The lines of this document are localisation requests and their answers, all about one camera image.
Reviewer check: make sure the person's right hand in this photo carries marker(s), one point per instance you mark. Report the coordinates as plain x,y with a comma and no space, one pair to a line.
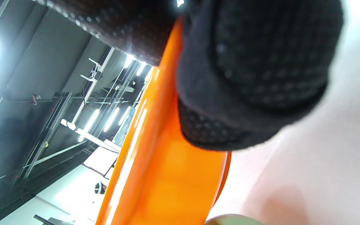
255,62

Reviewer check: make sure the orange plastic bowl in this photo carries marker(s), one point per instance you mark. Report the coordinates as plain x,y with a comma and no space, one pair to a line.
167,175

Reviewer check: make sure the ceiling tube light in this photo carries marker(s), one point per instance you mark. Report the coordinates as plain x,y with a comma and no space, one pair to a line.
111,119
88,123

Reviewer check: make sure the green round plate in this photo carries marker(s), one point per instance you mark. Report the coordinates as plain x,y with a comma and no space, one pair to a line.
233,220

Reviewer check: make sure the white overhead rig bar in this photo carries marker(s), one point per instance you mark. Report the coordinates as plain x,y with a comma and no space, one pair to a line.
86,93

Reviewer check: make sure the black and white headset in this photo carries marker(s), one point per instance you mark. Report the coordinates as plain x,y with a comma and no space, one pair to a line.
100,188

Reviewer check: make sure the black tripod stand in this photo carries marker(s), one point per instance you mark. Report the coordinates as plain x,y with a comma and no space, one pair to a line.
52,220

